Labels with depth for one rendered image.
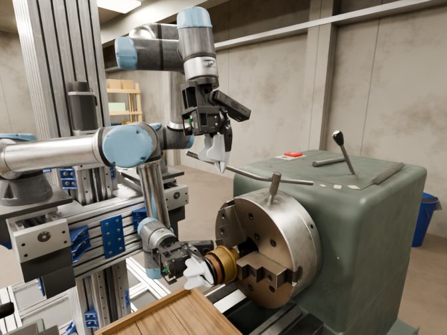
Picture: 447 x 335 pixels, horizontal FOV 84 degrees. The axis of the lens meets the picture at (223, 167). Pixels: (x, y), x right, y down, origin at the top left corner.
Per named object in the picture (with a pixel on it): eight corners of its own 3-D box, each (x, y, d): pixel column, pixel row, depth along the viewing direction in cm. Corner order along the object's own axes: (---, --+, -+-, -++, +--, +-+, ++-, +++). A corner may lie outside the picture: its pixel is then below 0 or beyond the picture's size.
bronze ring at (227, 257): (223, 236, 70) (195, 247, 64) (246, 250, 63) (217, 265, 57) (223, 264, 72) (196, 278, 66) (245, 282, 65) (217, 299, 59)
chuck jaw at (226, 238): (246, 238, 75) (233, 201, 77) (257, 236, 71) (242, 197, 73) (217, 251, 68) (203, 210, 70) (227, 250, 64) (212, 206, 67)
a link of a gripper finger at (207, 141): (198, 177, 59) (191, 137, 58) (218, 172, 62) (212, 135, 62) (205, 177, 56) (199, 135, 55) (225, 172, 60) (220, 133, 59)
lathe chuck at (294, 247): (229, 247, 93) (243, 173, 80) (297, 316, 72) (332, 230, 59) (209, 256, 88) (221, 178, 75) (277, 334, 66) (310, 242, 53)
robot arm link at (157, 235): (172, 246, 79) (171, 223, 77) (179, 253, 76) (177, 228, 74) (149, 255, 75) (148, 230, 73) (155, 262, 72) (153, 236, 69)
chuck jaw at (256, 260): (263, 244, 69) (300, 263, 60) (263, 260, 71) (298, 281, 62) (233, 259, 63) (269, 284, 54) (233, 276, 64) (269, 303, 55)
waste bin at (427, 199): (434, 239, 280) (446, 191, 266) (432, 256, 248) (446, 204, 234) (384, 225, 311) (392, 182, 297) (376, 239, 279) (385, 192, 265)
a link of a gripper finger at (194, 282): (195, 305, 56) (176, 282, 63) (217, 293, 59) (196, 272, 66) (195, 293, 55) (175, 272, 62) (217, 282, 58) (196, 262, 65)
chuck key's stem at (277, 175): (271, 208, 69) (280, 171, 64) (273, 213, 67) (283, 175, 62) (263, 207, 69) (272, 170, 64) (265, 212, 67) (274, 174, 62)
